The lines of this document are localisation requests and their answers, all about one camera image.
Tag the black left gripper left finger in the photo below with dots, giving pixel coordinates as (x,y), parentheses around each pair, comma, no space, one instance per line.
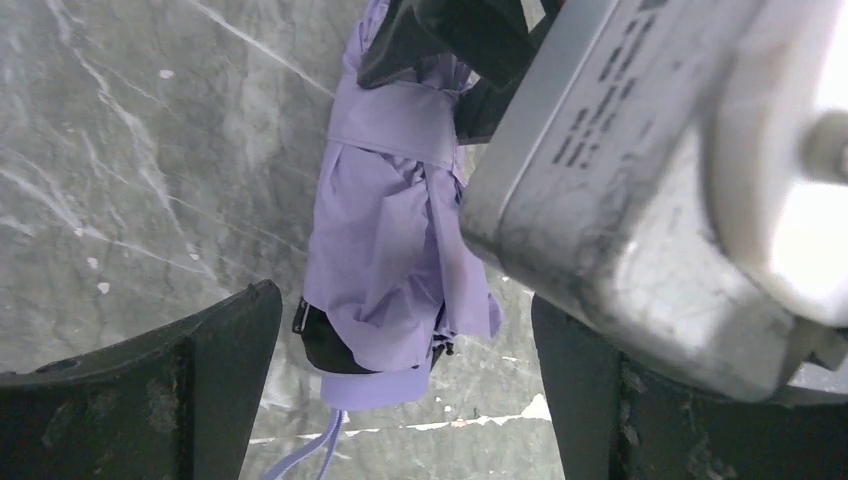
(177,402)

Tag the lilac folding umbrella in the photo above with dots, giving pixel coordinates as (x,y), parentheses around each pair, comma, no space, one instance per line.
(389,282)

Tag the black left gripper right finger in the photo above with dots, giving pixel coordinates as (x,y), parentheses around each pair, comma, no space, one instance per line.
(615,419)

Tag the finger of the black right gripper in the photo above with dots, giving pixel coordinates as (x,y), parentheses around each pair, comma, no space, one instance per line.
(493,39)
(413,37)

